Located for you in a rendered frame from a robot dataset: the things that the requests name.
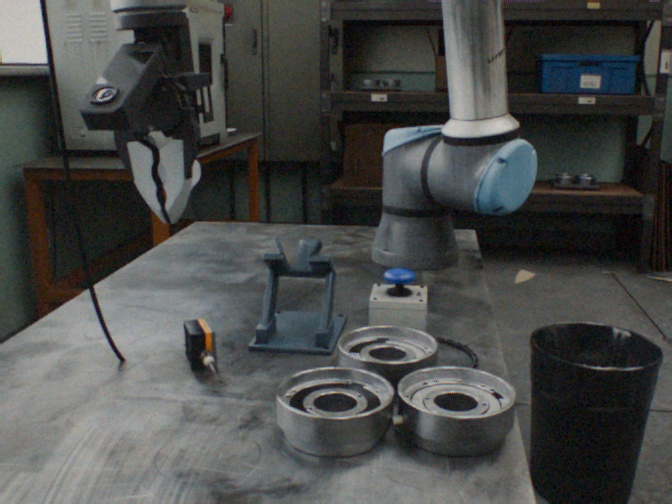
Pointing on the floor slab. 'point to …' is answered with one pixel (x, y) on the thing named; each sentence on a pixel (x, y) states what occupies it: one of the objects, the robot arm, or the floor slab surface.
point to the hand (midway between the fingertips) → (166, 213)
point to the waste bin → (589, 410)
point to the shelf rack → (609, 11)
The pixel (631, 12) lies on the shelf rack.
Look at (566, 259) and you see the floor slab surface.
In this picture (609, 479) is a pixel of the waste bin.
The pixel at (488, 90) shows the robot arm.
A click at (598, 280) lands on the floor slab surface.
